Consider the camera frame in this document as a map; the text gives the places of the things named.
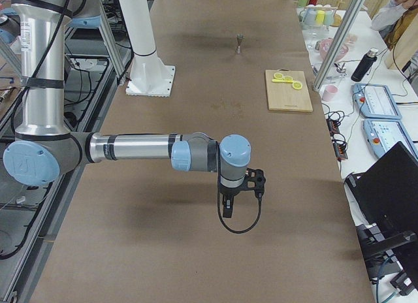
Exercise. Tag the person in grey jacket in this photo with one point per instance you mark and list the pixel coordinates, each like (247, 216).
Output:
(393, 19)

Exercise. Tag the light blue cup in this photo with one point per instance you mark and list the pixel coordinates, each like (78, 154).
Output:
(309, 17)

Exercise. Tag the black laptop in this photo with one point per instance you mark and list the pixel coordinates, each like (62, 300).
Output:
(386, 194)

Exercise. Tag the black water bottle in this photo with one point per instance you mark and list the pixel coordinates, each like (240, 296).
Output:
(365, 64)

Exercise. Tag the aluminium frame post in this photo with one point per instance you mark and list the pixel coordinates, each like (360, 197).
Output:
(338, 41)

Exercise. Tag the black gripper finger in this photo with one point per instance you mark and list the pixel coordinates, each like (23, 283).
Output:
(227, 204)

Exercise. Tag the yellow cup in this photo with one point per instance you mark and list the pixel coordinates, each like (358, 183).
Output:
(319, 17)

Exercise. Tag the white pedestal column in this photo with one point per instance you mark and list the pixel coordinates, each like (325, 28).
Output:
(149, 76)

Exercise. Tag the bamboo cutting board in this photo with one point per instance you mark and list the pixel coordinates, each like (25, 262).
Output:
(282, 96)

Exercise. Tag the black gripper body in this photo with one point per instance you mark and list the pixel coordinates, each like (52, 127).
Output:
(228, 191)

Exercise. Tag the lemon slice near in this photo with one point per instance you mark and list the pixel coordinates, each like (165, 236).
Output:
(297, 85)

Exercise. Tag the lower blue teach pendant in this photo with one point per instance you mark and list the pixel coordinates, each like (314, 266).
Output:
(383, 134)

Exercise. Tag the upper blue teach pendant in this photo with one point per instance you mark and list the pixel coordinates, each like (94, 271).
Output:
(375, 101)

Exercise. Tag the lemon slice middle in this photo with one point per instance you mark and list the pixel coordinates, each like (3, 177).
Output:
(288, 78)

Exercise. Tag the green cup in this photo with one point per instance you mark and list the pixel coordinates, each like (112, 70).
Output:
(328, 18)

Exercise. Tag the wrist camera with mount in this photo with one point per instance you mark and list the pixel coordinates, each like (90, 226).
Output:
(254, 180)

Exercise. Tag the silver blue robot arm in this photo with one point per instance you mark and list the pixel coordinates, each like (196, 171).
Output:
(44, 148)

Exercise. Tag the steel double jigger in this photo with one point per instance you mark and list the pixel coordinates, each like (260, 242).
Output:
(239, 39)

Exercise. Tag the blue teach pendant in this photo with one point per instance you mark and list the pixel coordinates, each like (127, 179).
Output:
(375, 101)
(383, 134)

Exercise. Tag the wooden cup tree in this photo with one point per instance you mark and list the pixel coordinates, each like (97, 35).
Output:
(337, 19)

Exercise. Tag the pink plastic cup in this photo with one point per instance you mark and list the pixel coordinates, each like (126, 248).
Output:
(329, 93)

